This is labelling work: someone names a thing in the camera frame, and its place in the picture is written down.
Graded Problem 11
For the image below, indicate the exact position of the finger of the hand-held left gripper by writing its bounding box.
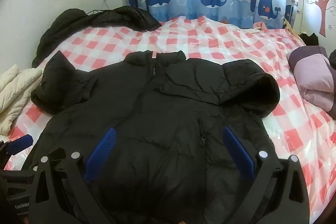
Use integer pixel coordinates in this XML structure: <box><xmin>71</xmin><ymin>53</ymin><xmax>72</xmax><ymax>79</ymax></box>
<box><xmin>5</xmin><ymin>135</ymin><xmax>34</xmax><ymax>155</ymax></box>

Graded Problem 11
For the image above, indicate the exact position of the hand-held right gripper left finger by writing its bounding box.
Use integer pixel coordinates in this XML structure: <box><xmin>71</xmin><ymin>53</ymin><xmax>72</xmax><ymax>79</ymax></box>
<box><xmin>28</xmin><ymin>127</ymin><xmax>117</xmax><ymax>224</ymax></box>

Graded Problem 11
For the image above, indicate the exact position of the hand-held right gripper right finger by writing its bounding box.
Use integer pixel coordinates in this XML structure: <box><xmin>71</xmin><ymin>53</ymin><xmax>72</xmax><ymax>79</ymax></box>
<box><xmin>222</xmin><ymin>126</ymin><xmax>310</xmax><ymax>224</ymax></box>

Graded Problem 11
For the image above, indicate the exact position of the black hooded puffer jacket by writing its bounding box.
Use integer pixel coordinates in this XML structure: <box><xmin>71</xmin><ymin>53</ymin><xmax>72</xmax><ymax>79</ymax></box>
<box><xmin>31</xmin><ymin>50</ymin><xmax>281</xmax><ymax>224</ymax></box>

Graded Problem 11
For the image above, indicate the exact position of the cream folded quilt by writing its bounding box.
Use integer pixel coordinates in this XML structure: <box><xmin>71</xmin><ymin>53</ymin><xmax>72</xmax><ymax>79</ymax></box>
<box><xmin>0</xmin><ymin>64</ymin><xmax>44</xmax><ymax>135</ymax></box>

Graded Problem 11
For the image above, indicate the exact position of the purple folded blanket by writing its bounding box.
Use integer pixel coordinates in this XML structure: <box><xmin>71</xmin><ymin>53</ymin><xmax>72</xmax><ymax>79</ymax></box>
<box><xmin>286</xmin><ymin>46</ymin><xmax>336</xmax><ymax>119</ymax></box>

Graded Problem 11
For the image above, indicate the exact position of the red white checkered bed sheet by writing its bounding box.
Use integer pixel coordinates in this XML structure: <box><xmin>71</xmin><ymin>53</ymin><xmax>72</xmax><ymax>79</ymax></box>
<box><xmin>0</xmin><ymin>15</ymin><xmax>336</xmax><ymax>216</ymax></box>

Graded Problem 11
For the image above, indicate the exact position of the pink cloth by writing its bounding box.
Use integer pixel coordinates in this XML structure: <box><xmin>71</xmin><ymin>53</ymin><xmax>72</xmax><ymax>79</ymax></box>
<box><xmin>253</xmin><ymin>21</ymin><xmax>269</xmax><ymax>32</ymax></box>

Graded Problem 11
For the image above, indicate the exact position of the black crumpled jacket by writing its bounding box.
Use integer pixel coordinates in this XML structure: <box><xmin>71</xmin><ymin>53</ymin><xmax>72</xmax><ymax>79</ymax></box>
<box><xmin>31</xmin><ymin>7</ymin><xmax>162</xmax><ymax>68</ymax></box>

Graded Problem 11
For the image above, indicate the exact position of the light wooden frame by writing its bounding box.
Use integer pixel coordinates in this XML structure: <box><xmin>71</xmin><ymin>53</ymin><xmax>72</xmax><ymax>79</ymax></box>
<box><xmin>283</xmin><ymin>18</ymin><xmax>297</xmax><ymax>31</ymax></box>

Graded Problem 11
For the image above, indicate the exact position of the thin black cable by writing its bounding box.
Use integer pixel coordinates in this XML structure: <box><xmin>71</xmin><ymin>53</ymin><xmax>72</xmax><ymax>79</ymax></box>
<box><xmin>87</xmin><ymin>0</ymin><xmax>124</xmax><ymax>16</ymax></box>

